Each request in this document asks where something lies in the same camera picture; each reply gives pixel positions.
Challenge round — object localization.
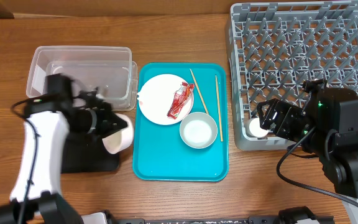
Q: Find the small white cup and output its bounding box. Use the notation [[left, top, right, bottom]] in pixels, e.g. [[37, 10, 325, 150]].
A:
[[245, 118, 269, 138]]

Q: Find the white napkin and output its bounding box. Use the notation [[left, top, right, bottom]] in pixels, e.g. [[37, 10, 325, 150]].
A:
[[137, 92, 142, 101]]

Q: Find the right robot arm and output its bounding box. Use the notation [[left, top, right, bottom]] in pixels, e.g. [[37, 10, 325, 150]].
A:
[[256, 79, 358, 223]]

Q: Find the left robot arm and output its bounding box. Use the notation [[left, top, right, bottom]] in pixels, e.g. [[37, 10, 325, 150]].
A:
[[0, 73, 134, 223]]

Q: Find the clear plastic bin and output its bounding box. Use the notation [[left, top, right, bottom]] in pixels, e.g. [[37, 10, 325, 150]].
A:
[[26, 45, 138, 111]]

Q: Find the black tray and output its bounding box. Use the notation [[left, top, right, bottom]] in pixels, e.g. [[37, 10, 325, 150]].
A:
[[61, 136, 120, 174]]

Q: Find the right wooden chopstick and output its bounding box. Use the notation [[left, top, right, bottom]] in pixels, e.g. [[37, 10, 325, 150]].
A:
[[215, 75, 223, 142]]

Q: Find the wooden chopstick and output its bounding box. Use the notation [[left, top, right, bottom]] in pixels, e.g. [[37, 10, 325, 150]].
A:
[[215, 75, 223, 142], [190, 68, 209, 114]]

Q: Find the large white plate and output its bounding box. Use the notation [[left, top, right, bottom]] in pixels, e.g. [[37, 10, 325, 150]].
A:
[[137, 74, 194, 125]]

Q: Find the grey dish rack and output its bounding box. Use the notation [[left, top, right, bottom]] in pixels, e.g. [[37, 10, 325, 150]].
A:
[[226, 1, 358, 151]]

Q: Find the grey bowl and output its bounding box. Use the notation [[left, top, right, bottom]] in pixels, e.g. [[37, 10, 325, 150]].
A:
[[180, 112, 218, 149]]

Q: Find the red sauce packet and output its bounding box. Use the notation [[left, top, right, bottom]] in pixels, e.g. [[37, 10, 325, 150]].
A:
[[167, 82, 195, 119]]

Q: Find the left wooden chopstick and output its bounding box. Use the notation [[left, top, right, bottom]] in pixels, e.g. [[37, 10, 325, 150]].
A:
[[190, 68, 209, 114]]

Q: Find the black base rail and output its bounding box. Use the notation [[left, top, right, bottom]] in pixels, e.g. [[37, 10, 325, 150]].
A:
[[82, 205, 335, 224]]

